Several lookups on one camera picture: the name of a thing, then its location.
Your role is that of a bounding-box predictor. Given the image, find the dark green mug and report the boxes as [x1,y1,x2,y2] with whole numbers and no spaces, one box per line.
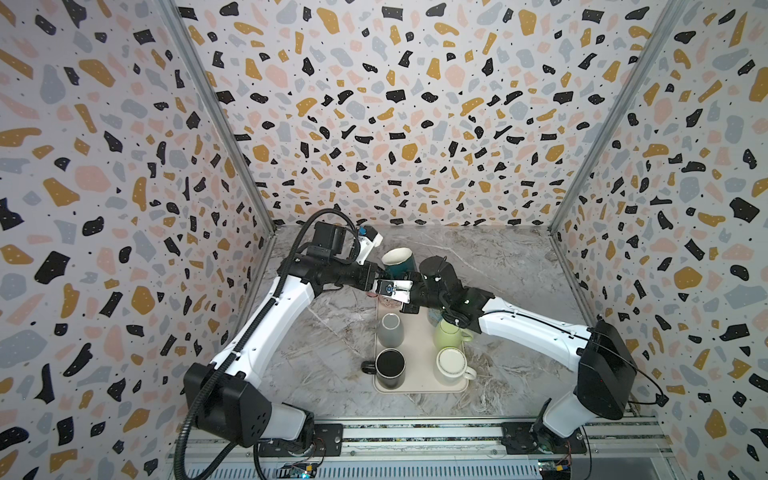
[382,247,416,279]

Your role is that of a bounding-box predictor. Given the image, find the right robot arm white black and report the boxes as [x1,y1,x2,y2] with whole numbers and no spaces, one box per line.
[405,256,637,450]

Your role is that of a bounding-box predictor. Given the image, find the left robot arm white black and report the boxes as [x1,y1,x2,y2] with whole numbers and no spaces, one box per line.
[183,222,383,451]

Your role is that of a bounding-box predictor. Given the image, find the light green mug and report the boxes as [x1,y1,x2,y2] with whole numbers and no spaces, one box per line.
[433,320,474,351]

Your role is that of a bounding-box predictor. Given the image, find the white cream mug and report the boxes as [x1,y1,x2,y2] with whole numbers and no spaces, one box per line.
[434,347,477,386]

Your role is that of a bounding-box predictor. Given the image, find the black mug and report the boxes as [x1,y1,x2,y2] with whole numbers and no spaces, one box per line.
[361,348,406,390]

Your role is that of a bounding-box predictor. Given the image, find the beige rectangular tray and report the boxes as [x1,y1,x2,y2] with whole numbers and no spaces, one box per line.
[372,298,470,394]

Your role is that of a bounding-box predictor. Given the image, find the green circuit board left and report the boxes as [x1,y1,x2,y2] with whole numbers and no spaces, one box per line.
[276,463,318,479]

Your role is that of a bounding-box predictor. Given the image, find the circuit board right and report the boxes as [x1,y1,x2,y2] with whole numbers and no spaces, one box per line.
[537,457,572,480]

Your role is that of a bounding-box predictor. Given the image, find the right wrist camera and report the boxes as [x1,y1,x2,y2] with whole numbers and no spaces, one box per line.
[375,279,413,303]

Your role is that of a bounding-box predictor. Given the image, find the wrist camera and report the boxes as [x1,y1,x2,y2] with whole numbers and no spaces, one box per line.
[375,279,413,303]
[356,225,383,265]

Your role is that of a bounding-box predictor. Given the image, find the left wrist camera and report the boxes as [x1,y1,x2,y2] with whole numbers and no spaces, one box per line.
[356,225,383,265]

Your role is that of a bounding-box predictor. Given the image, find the grey handleless cup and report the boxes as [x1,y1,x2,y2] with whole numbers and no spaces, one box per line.
[376,313,405,348]

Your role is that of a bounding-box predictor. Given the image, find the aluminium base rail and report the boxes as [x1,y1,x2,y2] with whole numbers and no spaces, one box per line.
[166,418,679,480]

